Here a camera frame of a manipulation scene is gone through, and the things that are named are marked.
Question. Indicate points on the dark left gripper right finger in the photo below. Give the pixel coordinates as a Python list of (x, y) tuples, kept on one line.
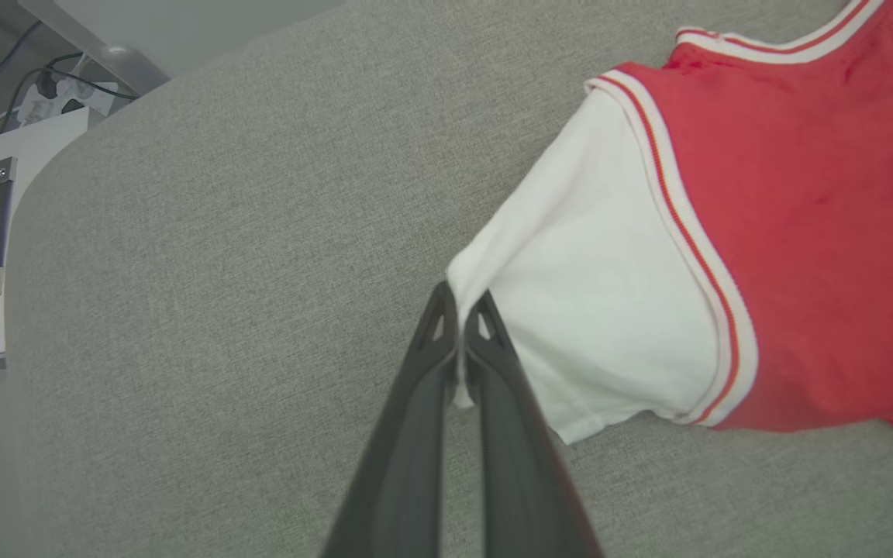
[(516, 465)]

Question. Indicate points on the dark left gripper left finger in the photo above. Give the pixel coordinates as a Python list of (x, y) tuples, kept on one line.
[(400, 465)]

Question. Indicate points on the red and white shirt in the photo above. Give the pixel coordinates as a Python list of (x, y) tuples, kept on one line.
[(803, 217)]

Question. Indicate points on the grey fabric sofa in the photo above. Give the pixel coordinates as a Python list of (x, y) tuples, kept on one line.
[(222, 310)]

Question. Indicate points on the white partition panel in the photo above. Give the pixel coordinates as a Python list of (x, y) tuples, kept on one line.
[(206, 31)]

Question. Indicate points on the grey metal panel foot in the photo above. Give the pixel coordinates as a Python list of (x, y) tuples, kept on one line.
[(132, 70)]

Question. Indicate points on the white power strip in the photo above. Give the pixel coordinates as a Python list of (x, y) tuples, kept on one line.
[(67, 101)]

